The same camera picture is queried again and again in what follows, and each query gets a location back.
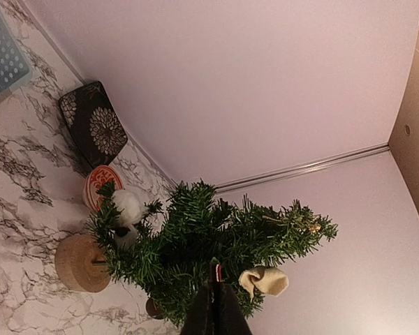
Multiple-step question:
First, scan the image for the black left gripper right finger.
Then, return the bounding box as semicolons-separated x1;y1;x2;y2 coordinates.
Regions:
214;283;252;335

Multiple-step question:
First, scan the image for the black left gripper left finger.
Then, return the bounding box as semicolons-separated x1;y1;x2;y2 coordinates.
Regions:
181;284;215;335

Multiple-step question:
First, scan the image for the dark red bauble ornament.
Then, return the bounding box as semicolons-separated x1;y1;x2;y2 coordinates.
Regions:
145;297;164;320

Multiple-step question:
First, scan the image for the beige burlap bow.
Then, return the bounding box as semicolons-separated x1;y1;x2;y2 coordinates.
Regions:
238;266;289;301

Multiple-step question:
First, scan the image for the small green christmas tree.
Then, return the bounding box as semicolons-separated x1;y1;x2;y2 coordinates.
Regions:
54;179;339;329

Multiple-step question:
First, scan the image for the gold berry sprig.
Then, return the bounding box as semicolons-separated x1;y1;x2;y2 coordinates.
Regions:
262;211;321;234

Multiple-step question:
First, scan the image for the white cotton boll sprig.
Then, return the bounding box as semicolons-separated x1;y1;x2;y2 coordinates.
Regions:
112;190;148;248

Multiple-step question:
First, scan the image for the light blue perforated plastic basket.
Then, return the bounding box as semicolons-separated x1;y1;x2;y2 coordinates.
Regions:
0;11;32;100

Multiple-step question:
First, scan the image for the red berry sprig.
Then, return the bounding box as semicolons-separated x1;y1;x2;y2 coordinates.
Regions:
214;264;221;283

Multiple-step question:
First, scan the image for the red white patterned bowl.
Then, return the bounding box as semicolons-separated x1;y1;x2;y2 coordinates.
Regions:
82;165;126;210

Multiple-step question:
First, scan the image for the right aluminium corner post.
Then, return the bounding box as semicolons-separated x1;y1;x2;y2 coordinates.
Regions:
216;143;390;194

